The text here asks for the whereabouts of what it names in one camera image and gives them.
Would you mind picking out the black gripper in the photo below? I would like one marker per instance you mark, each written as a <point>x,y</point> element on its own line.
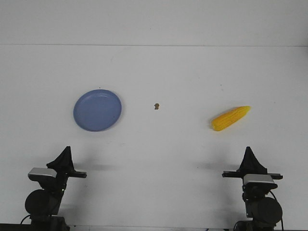
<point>64,166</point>
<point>252,165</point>

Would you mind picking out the blue round plate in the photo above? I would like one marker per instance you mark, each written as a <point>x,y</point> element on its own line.
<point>97,110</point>

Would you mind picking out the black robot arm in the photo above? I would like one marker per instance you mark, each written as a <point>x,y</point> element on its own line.
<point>260,202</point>
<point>43,204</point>

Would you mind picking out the yellow corn cob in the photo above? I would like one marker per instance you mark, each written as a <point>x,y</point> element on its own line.
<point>228,118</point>

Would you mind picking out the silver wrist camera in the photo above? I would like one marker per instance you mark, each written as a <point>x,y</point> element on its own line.
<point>37,174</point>
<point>260,181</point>

